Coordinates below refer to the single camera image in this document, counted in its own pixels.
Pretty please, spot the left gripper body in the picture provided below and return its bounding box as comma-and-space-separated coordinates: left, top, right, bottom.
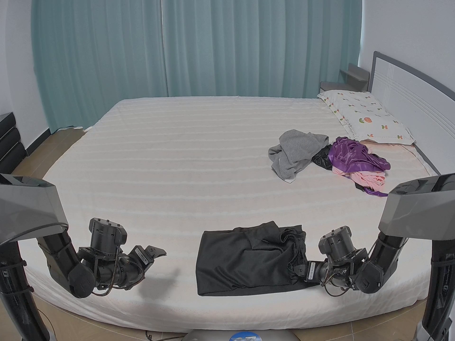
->
98, 246, 154, 290

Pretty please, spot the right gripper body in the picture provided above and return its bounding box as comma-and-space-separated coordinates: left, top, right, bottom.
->
295, 261, 333, 287

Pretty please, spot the black T-shirt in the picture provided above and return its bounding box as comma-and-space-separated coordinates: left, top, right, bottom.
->
196, 221, 310, 296

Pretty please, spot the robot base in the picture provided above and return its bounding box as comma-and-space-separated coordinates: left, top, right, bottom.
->
185, 329, 296, 341

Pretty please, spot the bed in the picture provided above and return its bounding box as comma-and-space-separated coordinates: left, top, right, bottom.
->
18, 51, 455, 333

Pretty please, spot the pink garment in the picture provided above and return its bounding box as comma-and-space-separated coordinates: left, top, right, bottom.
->
332, 167, 386, 191

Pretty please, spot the black shiny garment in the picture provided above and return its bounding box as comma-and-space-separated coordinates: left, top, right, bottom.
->
312, 145, 336, 171

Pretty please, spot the purple satin garment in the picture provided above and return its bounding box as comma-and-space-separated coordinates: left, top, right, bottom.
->
329, 136, 391, 197

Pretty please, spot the grey garment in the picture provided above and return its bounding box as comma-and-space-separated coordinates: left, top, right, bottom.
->
268, 129, 329, 184

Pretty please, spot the white printed pillow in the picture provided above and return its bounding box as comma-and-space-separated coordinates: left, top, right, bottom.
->
317, 90, 416, 145

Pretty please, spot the black chest of drawers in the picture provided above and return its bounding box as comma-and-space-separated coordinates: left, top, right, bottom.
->
0, 112, 28, 173

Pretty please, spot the grey bedside table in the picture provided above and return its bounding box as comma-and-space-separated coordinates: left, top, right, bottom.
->
320, 63, 370, 92

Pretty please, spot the blue-green curtain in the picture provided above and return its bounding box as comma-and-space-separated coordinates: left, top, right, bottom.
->
31, 0, 169, 134
162, 0, 363, 99

